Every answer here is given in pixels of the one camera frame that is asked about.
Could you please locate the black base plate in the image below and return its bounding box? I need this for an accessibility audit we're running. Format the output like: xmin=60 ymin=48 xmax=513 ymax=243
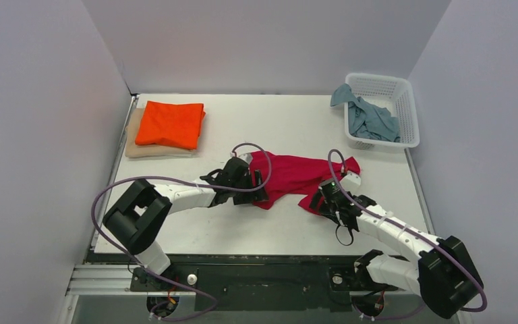
xmin=129 ymin=254 xmax=381 ymax=312

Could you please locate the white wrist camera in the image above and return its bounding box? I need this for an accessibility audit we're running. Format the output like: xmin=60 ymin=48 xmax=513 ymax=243
xmin=340 ymin=171 xmax=362 ymax=194
xmin=237 ymin=153 xmax=253 ymax=165

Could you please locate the white plastic basket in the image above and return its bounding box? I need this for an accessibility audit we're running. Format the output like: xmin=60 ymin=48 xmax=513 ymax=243
xmin=343 ymin=72 xmax=421 ymax=151

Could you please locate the red t shirt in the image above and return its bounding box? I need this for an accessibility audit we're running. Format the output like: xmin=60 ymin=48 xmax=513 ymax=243
xmin=246 ymin=151 xmax=362 ymax=217

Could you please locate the grey-blue t shirt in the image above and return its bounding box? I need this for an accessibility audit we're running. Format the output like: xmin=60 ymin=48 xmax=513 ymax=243
xmin=330 ymin=84 xmax=401 ymax=142

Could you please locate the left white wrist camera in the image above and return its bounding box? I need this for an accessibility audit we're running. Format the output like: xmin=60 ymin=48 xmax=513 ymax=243
xmin=237 ymin=153 xmax=253 ymax=165

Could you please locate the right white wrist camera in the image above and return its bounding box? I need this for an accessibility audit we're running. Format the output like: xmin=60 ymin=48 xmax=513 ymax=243
xmin=340 ymin=171 xmax=362 ymax=194

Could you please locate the folded orange t shirt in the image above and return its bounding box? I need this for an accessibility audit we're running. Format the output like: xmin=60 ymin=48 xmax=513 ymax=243
xmin=135 ymin=101 xmax=206 ymax=151

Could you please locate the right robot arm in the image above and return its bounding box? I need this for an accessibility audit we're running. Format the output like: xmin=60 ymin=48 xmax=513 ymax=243
xmin=310 ymin=179 xmax=484 ymax=319

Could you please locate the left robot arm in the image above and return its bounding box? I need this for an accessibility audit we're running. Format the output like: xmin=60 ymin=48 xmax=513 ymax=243
xmin=103 ymin=157 xmax=268 ymax=290

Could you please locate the folded beige t shirt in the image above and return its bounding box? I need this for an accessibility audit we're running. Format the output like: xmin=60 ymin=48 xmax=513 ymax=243
xmin=124 ymin=109 xmax=195 ymax=159

